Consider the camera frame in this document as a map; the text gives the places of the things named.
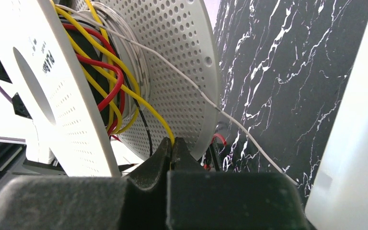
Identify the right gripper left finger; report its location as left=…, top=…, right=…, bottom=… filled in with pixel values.
left=0, top=138, right=172, bottom=230

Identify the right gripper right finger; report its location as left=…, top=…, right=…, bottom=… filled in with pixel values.
left=166, top=138, right=310, bottom=230

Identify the yellow cable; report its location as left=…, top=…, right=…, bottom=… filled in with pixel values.
left=50, top=0, right=176, bottom=147

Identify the white perforated cable spool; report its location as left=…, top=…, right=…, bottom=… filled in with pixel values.
left=0, top=0, right=219, bottom=177

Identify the white plastic bin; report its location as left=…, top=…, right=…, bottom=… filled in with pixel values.
left=305, top=24, right=368, bottom=230

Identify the white cable on spool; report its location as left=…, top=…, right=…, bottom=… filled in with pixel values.
left=55, top=1, right=299, bottom=186

